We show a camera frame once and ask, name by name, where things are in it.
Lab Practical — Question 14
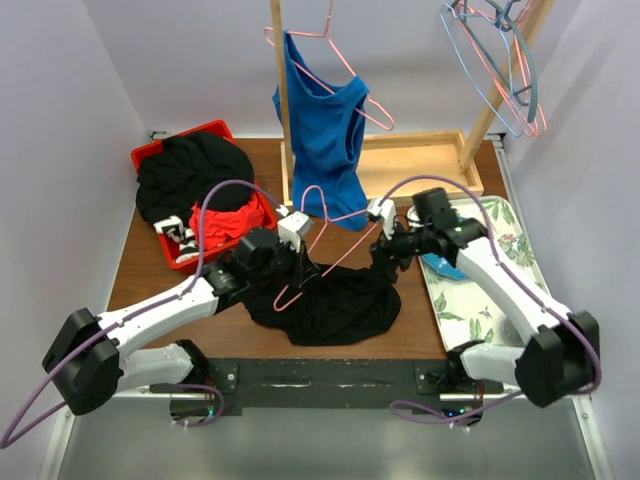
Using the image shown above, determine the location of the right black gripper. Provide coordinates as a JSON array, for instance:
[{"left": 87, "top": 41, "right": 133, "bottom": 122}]
[{"left": 367, "top": 212, "right": 434, "bottom": 285}]

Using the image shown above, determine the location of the black white striped garment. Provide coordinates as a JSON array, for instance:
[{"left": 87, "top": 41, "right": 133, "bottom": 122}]
[{"left": 153, "top": 215, "right": 199, "bottom": 264}]

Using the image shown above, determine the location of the blue tank top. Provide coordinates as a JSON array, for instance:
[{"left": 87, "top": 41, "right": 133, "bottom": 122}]
[{"left": 283, "top": 32, "right": 369, "bottom": 231}]

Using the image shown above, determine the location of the floral serving tray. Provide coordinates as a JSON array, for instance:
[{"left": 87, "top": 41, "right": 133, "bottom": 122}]
[{"left": 419, "top": 196, "right": 547, "bottom": 351}]

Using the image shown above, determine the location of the black clothes pile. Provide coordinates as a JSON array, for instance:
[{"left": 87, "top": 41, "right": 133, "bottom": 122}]
[{"left": 136, "top": 132, "right": 255, "bottom": 224}]

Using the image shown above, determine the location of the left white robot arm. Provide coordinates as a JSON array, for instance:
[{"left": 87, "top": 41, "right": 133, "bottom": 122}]
[{"left": 42, "top": 228, "right": 321, "bottom": 415}]

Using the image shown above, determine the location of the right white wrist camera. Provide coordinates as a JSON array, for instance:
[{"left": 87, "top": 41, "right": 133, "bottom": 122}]
[{"left": 367, "top": 198, "right": 396, "bottom": 240}]

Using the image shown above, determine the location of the black tank top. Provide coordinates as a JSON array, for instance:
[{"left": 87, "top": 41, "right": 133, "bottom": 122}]
[{"left": 243, "top": 265, "right": 401, "bottom": 347}]

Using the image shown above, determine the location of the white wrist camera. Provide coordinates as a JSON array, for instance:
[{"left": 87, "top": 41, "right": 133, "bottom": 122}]
[
  {"left": 277, "top": 205, "right": 313, "bottom": 253},
  {"left": 367, "top": 198, "right": 396, "bottom": 240}
]

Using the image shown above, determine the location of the red garment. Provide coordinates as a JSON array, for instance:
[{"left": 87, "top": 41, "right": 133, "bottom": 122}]
[{"left": 189, "top": 193, "right": 265, "bottom": 251}]

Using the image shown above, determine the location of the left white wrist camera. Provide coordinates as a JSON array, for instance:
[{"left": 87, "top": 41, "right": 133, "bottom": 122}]
[{"left": 277, "top": 205, "right": 313, "bottom": 253}]

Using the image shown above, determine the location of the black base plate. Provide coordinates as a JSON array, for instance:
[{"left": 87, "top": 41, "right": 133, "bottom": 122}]
[{"left": 209, "top": 358, "right": 503, "bottom": 416}]

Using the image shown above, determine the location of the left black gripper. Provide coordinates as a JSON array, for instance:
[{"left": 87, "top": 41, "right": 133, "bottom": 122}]
[{"left": 249, "top": 234, "right": 319, "bottom": 288}]

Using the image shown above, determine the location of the grey plastic hanger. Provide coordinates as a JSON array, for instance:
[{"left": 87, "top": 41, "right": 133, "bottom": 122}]
[{"left": 449, "top": 0, "right": 542, "bottom": 119}]

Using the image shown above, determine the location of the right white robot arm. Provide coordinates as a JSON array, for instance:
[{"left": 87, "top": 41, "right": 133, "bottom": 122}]
[{"left": 367, "top": 188, "right": 601, "bottom": 407}]

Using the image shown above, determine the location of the blue wire hanger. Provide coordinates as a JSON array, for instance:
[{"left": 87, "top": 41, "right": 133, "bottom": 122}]
[{"left": 439, "top": 1, "right": 537, "bottom": 138}]

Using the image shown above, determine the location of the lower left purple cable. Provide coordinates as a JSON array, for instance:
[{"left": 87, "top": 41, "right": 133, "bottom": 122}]
[{"left": 169, "top": 383, "right": 226, "bottom": 429}]

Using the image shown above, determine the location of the blue dotted plate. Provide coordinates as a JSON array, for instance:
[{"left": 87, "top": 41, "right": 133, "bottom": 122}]
[{"left": 421, "top": 253, "right": 467, "bottom": 281}]

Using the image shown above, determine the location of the wooden clothes rack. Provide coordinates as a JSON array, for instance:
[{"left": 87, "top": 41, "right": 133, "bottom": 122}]
[{"left": 264, "top": 1, "right": 556, "bottom": 206}]

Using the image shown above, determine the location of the pink wire hanger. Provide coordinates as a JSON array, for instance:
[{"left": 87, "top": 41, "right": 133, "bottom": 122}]
[
  {"left": 272, "top": 184, "right": 381, "bottom": 312},
  {"left": 264, "top": 0, "right": 396, "bottom": 133},
  {"left": 457, "top": 0, "right": 549, "bottom": 139}
]

